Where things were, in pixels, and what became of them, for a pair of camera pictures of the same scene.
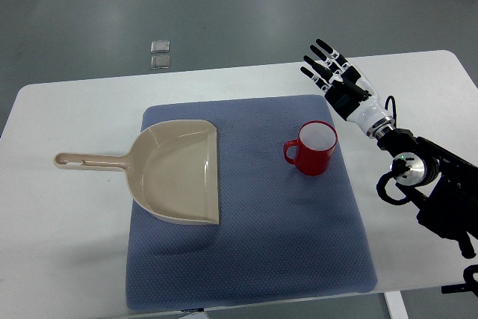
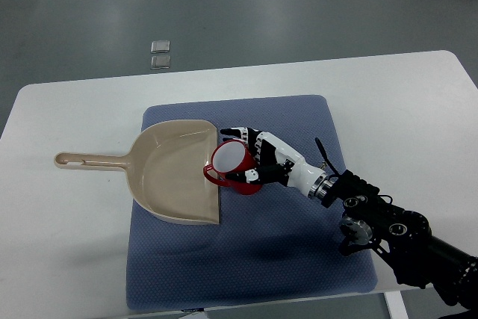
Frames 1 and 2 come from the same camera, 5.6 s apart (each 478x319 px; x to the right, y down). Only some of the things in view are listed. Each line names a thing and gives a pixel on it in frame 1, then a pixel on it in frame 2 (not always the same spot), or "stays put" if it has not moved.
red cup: (311, 152) to (233, 157)
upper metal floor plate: (160, 46) stays put
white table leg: (396, 305) stays put
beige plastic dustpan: (172, 169) stays put
